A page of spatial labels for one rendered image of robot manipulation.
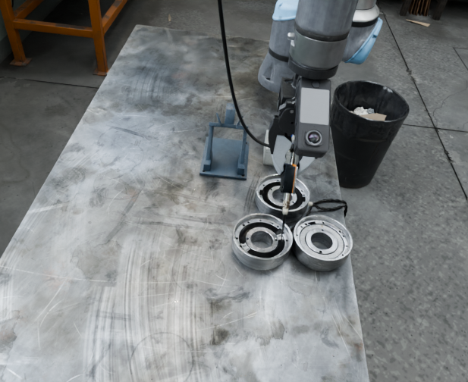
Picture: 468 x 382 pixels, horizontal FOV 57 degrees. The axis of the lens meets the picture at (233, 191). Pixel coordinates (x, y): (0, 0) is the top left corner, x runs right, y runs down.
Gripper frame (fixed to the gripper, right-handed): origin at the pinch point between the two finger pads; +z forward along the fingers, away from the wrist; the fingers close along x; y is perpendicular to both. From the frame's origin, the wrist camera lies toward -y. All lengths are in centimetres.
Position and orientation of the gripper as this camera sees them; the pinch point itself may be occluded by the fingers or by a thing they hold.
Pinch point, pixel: (289, 172)
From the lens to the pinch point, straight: 74.5
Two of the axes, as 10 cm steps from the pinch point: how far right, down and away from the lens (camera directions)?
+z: -0.9, 7.1, 7.0
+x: -9.9, -1.1, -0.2
